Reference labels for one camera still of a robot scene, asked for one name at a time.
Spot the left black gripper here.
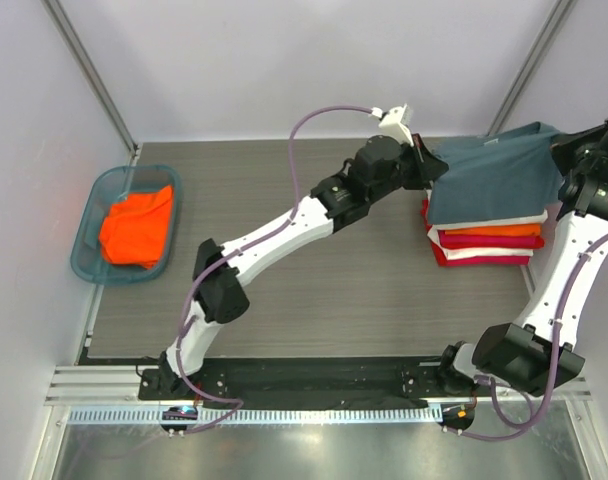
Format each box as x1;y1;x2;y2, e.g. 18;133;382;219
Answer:
366;133;447;204

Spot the blue-grey t-shirt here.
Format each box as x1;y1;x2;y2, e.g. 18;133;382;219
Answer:
428;122;562;225

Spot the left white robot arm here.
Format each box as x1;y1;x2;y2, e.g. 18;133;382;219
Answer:
157;135;448;400

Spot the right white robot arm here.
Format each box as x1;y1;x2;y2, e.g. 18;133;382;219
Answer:
434;120;608;397

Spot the white folded t-shirt top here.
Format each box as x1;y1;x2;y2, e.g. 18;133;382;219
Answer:
426;209;548;230

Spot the white folded t-shirt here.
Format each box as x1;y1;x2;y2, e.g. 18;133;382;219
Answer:
426;209;548;230
442;247;533;260

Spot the pink folded t-shirt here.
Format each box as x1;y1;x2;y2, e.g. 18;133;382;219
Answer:
439;235;545;249

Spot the orange folded t-shirt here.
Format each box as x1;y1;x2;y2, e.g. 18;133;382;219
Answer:
443;223;542;237

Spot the white folded t-shirt lower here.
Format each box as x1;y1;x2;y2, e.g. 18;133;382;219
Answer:
442;247;533;260

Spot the red folded t-shirt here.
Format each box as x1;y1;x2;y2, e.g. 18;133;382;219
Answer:
419;198;450;269

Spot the magenta folded t-shirt bottom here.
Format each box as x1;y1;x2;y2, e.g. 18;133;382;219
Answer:
444;255;531;267

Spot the orange t-shirt in basket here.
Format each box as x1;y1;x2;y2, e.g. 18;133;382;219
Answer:
98;185;174;269

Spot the teal plastic basket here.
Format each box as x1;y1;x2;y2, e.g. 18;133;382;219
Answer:
70;165;182;286

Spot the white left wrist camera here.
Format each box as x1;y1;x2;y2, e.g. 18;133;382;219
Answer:
370;104;414;146

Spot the right aluminium frame post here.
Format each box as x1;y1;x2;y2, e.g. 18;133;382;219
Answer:
487;0;577;135

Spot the aluminium frame post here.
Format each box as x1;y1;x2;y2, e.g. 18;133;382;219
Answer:
40;0;139;158
487;0;577;135

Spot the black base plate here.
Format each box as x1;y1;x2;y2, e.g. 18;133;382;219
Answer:
138;356;475;409

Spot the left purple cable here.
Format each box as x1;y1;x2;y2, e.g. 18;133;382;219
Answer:
176;104;375;434

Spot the purple cable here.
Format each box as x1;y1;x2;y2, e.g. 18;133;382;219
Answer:
446;227;608;441
176;104;375;434

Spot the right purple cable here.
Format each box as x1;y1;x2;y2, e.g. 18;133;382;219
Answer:
446;227;608;441

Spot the slotted cable duct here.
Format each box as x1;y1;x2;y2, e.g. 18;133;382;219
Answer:
67;404;442;427

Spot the left aluminium frame post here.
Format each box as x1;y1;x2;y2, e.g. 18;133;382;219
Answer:
40;0;139;158

